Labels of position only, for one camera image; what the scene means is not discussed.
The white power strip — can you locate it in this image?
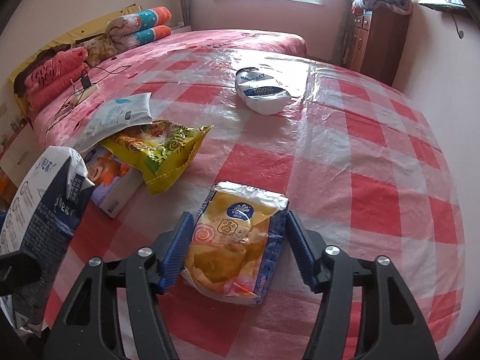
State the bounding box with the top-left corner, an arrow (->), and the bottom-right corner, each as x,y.
70,83 -> 100,101

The yellow green snack packet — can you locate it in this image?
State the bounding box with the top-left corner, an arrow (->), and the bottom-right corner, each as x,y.
102,120 -> 215,195

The white bottle with blue label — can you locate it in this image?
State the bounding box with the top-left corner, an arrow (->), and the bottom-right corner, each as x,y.
235,66 -> 292,115

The white bag with blue print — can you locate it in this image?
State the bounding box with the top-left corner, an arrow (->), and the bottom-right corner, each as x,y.
72,93 -> 153,151

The grey patterned curtain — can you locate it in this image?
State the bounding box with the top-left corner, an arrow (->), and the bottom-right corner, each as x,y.
332,0 -> 357,66

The folded pink blanket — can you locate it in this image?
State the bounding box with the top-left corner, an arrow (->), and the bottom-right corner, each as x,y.
23,47 -> 89,112

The yellow headboard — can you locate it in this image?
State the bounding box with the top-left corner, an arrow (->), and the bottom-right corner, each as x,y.
7,4 -> 142,94

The blue cartoon milk box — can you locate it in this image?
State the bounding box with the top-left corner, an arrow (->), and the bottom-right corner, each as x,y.
83,147 -> 146,219

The white nightstand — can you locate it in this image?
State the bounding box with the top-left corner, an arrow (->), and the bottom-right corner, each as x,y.
0,116 -> 38,196

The floral pillow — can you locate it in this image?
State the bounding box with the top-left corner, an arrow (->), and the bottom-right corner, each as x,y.
75,37 -> 115,67

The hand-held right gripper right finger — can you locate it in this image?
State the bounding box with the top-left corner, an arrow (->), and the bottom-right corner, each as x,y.
287,210 -> 439,360

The yellow blue snack packet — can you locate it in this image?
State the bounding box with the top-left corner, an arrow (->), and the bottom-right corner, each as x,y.
180,181 -> 290,306

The black cable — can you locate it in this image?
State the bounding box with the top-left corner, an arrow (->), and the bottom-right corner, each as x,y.
49,64 -> 132,132

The pink checkered tablecloth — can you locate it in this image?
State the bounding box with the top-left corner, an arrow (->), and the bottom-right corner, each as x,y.
45,48 -> 467,360

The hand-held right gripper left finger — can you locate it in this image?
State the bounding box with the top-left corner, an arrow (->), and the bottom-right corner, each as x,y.
44,212 -> 196,360

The brown wooden cabinet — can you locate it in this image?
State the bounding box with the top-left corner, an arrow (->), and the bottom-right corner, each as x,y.
344,5 -> 410,88

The bed with pink sheet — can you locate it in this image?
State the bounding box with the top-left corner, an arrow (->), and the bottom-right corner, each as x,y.
7,28 -> 308,151

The rolled colourful quilt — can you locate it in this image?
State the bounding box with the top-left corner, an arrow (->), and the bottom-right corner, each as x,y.
106,6 -> 173,50

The dark blue milk carton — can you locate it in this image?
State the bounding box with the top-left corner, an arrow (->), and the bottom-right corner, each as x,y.
0,145 -> 97,325

